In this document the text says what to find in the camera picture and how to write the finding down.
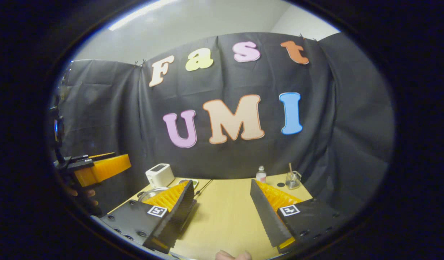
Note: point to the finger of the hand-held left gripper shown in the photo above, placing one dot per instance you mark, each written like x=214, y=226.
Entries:
x=106, y=169
x=99, y=156

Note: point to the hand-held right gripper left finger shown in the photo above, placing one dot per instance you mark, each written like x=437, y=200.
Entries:
x=178, y=216

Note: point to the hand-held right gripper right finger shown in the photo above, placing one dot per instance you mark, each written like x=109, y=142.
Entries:
x=265, y=216

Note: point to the small white dish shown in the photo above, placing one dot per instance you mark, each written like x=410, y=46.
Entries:
x=194, y=183

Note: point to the clear bottle with pink label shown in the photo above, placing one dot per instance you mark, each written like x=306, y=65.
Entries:
x=261, y=175

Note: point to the white toaster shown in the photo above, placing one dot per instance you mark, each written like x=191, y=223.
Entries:
x=160, y=175

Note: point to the wooden stick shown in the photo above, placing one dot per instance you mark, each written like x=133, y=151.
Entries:
x=290, y=169

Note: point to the black backdrop cloth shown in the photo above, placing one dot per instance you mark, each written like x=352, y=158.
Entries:
x=334, y=126

